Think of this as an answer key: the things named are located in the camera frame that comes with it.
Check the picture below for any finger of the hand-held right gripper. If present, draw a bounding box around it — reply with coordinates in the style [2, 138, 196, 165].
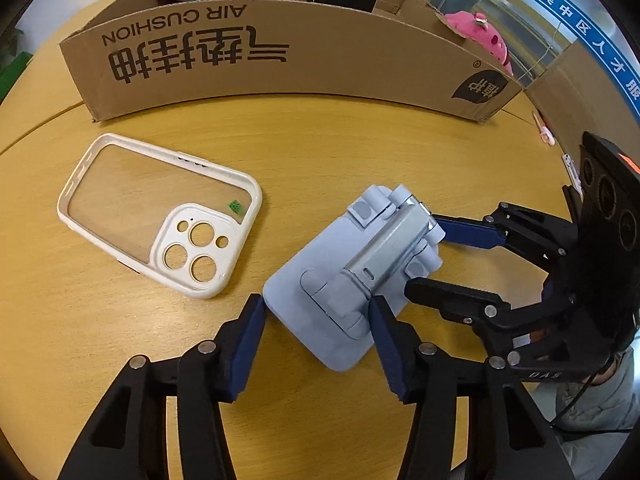
[431, 201, 581, 267]
[404, 277, 576, 361]

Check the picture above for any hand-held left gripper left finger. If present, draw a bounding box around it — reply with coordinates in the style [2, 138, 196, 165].
[57, 294, 266, 480]

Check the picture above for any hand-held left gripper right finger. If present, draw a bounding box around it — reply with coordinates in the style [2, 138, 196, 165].
[370, 294, 576, 480]

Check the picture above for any light blue folding phone stand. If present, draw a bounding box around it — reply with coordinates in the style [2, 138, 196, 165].
[262, 184, 446, 373]

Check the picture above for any brown cardboard box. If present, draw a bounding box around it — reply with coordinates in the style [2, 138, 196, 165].
[59, 0, 525, 123]

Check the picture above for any person's right forearm grey sleeve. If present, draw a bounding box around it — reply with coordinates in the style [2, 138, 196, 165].
[547, 345, 638, 441]

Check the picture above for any pink pen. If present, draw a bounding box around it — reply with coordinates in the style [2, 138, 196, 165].
[532, 109, 556, 147]

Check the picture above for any white clear phone case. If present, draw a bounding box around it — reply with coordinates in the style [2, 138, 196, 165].
[56, 132, 263, 301]

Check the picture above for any brown cardboard panel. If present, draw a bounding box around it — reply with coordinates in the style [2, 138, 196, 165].
[522, 42, 640, 171]

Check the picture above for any pink plush toy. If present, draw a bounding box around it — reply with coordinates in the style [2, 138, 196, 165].
[444, 10, 515, 76]

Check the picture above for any blue band with white print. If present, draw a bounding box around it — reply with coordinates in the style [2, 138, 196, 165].
[472, 0, 640, 121]

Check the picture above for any green object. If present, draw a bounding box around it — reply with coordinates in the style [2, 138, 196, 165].
[0, 52, 32, 81]

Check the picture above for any thin dark cable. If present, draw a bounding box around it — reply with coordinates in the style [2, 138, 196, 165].
[547, 377, 593, 428]

